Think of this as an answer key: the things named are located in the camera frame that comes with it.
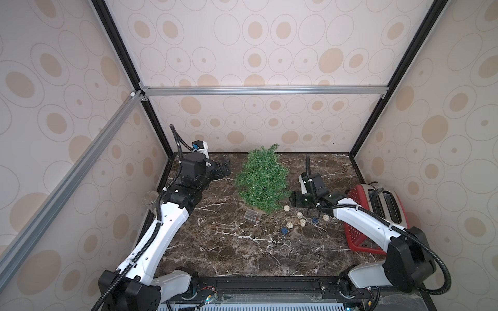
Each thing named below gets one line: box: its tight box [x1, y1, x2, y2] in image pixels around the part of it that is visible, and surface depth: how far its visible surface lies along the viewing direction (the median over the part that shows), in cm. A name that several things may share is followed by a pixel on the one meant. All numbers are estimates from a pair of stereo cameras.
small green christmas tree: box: [235, 143, 292, 214], surface depth 75 cm
